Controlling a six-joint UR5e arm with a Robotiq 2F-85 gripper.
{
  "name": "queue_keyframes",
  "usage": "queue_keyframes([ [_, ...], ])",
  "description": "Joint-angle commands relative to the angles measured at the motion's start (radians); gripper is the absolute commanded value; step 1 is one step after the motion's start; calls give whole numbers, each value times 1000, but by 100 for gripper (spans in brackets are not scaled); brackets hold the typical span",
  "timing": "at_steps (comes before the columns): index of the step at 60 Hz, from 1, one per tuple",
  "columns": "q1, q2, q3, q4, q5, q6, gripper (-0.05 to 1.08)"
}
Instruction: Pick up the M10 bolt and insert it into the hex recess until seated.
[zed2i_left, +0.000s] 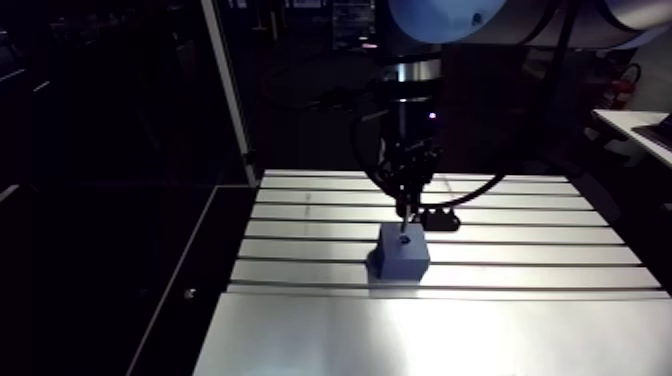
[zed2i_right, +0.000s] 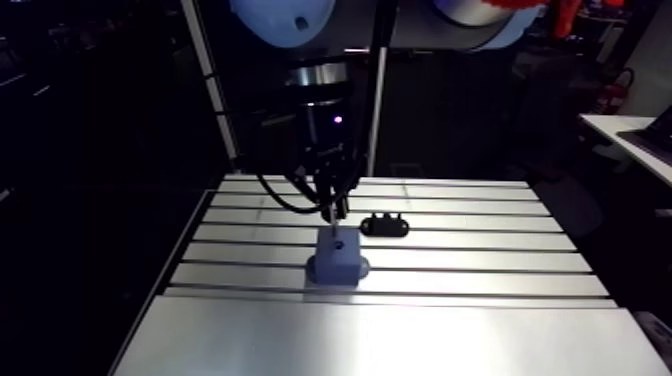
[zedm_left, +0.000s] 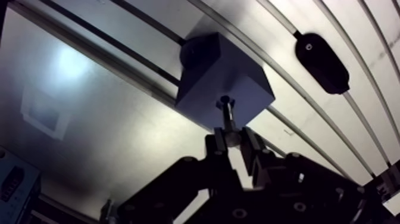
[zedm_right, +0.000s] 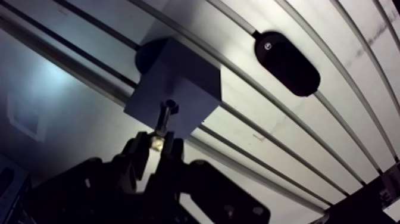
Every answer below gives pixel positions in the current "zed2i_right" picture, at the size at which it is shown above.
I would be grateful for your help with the red fire extinguisher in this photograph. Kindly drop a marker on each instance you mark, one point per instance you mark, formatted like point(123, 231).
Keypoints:
point(615, 95)

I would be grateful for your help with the white desk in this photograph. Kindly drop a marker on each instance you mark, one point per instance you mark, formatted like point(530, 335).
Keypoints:
point(630, 139)

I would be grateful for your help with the grey post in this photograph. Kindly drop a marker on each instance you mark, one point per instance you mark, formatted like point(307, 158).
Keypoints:
point(376, 110)

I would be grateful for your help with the dark laptop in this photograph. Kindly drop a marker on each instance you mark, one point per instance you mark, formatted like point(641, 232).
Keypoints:
point(653, 137)

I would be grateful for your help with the black oval holder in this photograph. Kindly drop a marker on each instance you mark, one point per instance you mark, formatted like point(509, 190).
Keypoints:
point(384, 226)

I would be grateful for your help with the steel bolt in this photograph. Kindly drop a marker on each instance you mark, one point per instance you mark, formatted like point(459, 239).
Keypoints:
point(333, 224)

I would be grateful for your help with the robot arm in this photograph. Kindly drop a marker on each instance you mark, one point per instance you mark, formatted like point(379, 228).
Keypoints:
point(278, 18)

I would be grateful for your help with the dark blue-grey block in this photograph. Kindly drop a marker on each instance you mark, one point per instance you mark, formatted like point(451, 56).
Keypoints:
point(338, 260)

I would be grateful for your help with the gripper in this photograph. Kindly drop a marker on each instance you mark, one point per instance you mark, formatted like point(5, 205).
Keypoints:
point(325, 134)

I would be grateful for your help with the white post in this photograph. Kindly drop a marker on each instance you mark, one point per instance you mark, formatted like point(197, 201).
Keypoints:
point(212, 86)

